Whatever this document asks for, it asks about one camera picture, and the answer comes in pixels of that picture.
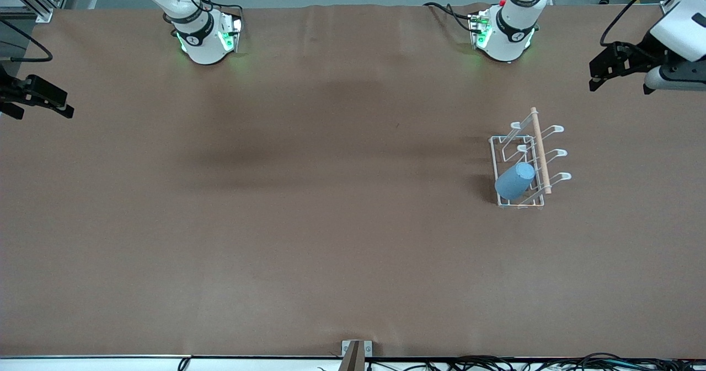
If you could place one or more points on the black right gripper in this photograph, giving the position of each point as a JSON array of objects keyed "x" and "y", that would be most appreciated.
[{"x": 11, "y": 92}]

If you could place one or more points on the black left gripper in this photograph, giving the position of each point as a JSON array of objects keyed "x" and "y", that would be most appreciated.
[{"x": 643, "y": 51}]

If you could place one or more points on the blue plastic cup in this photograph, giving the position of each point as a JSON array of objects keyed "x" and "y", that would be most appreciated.
[{"x": 513, "y": 182}]

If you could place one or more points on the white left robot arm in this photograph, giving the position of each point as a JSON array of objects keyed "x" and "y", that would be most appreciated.
[{"x": 510, "y": 40}]

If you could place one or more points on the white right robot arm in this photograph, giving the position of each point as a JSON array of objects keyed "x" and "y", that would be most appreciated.
[{"x": 204, "y": 46}]

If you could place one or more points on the brown table cover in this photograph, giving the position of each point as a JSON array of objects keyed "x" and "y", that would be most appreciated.
[{"x": 331, "y": 222}]

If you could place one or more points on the grey metal table bracket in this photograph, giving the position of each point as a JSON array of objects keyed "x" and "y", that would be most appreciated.
[{"x": 368, "y": 349}]

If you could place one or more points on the brown post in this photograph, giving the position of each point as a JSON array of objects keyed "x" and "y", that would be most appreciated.
[{"x": 353, "y": 360}]

